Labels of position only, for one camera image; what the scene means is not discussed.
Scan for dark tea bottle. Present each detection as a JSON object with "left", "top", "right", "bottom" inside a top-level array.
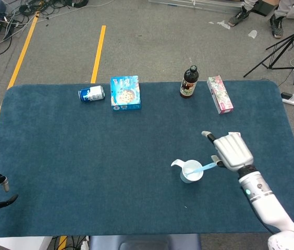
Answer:
[{"left": 179, "top": 65, "right": 199, "bottom": 99}]

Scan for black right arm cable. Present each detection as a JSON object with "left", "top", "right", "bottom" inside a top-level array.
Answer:
[{"left": 251, "top": 202, "right": 277, "bottom": 234}]

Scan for blue cereal box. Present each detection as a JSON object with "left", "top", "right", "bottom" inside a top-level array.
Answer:
[{"left": 110, "top": 75, "right": 142, "bottom": 112}]

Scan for aluminium rail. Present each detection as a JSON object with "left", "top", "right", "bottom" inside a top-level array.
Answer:
[{"left": 148, "top": 0, "right": 244, "bottom": 15}]

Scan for person in grey trousers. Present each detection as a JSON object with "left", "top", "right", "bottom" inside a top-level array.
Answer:
[{"left": 227, "top": 0, "right": 294, "bottom": 39}]

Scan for pink floral box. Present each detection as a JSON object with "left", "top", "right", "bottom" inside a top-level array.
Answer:
[{"left": 206, "top": 76, "right": 234, "bottom": 116}]

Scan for light blue toothbrush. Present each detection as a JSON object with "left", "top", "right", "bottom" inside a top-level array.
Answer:
[{"left": 186, "top": 162, "right": 217, "bottom": 174}]

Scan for tangled floor cables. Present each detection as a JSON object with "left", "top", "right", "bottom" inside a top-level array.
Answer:
[{"left": 0, "top": 0, "right": 116, "bottom": 55}]

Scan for white cabinet block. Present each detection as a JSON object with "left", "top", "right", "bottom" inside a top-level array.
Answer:
[{"left": 0, "top": 235, "right": 53, "bottom": 250}]

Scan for blue and white drink can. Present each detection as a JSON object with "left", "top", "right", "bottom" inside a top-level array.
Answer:
[{"left": 78, "top": 85, "right": 106, "bottom": 104}]

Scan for blue carpet table mat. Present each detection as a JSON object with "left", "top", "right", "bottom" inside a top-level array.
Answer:
[{"left": 0, "top": 80, "right": 294, "bottom": 238}]

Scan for white plastic cup with handle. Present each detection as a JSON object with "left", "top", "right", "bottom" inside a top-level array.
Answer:
[{"left": 170, "top": 159, "right": 204, "bottom": 184}]

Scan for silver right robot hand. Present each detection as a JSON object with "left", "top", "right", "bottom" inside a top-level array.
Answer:
[{"left": 201, "top": 130, "right": 254, "bottom": 171}]

